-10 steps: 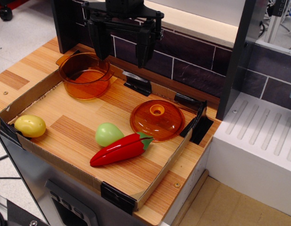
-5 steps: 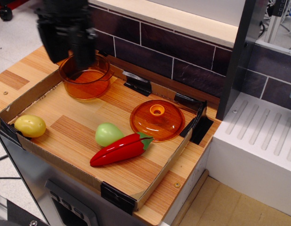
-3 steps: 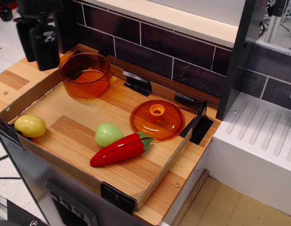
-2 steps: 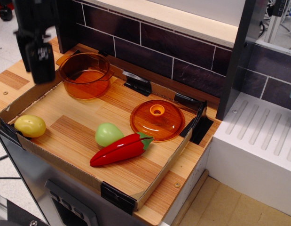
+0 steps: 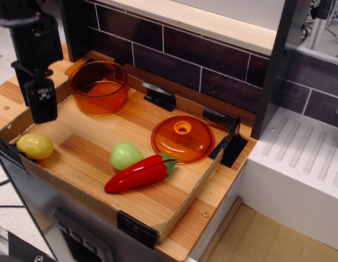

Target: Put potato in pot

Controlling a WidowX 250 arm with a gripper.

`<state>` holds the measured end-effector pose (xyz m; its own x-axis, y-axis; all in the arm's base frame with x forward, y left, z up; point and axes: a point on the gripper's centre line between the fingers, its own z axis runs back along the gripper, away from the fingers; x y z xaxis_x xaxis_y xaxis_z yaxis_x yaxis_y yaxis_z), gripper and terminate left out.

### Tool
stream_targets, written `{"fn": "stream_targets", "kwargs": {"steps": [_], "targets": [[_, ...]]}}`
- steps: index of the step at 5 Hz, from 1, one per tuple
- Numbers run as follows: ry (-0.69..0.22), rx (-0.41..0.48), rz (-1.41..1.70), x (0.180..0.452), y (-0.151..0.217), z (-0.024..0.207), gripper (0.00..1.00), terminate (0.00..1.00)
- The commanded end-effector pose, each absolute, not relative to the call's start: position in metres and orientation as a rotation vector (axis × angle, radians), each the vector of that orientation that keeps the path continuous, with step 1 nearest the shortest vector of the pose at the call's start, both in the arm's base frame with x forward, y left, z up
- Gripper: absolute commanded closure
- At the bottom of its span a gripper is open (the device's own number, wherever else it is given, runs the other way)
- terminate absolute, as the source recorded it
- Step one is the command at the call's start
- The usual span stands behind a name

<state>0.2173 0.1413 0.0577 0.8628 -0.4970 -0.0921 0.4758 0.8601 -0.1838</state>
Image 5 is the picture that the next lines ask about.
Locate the orange transparent pot lid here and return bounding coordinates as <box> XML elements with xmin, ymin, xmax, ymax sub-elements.
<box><xmin>151</xmin><ymin>116</ymin><xmax>215</xmax><ymax>164</ymax></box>

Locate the toy oven front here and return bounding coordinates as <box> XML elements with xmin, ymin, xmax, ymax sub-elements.
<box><xmin>0</xmin><ymin>157</ymin><xmax>166</xmax><ymax>261</ymax></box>

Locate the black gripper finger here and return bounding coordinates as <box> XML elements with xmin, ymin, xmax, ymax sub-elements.
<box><xmin>24</xmin><ymin>79</ymin><xmax>58</xmax><ymax>124</ymax></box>
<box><xmin>15</xmin><ymin>68</ymin><xmax>31</xmax><ymax>106</ymax></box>

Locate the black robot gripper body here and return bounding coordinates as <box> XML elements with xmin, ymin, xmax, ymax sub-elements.
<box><xmin>0</xmin><ymin>1</ymin><xmax>63</xmax><ymax>78</ymax></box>

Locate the black caster wheel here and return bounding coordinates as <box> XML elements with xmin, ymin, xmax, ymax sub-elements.
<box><xmin>0</xmin><ymin>0</ymin><xmax>10</xmax><ymax>13</ymax></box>

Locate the dark grey vertical post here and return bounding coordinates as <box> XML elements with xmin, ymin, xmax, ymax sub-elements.
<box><xmin>251</xmin><ymin>0</ymin><xmax>311</xmax><ymax>139</ymax></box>

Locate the red plastic chili pepper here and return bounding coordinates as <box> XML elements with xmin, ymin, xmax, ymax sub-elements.
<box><xmin>104</xmin><ymin>153</ymin><xmax>179</xmax><ymax>193</ymax></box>

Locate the green plastic pear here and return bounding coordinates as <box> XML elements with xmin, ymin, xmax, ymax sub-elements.
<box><xmin>110</xmin><ymin>142</ymin><xmax>144</xmax><ymax>170</ymax></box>

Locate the cardboard fence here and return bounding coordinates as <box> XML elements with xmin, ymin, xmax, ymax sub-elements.
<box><xmin>0</xmin><ymin>57</ymin><xmax>249</xmax><ymax>251</ymax></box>

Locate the yellow plastic potato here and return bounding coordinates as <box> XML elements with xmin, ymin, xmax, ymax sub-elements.
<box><xmin>16</xmin><ymin>133</ymin><xmax>54</xmax><ymax>160</ymax></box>

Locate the orange transparent pot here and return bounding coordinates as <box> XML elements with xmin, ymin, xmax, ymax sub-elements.
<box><xmin>65</xmin><ymin>61</ymin><xmax>132</xmax><ymax>116</ymax></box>

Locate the white drying rack sink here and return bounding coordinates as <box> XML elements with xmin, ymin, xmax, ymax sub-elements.
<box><xmin>240</xmin><ymin>108</ymin><xmax>338</xmax><ymax>251</ymax></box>

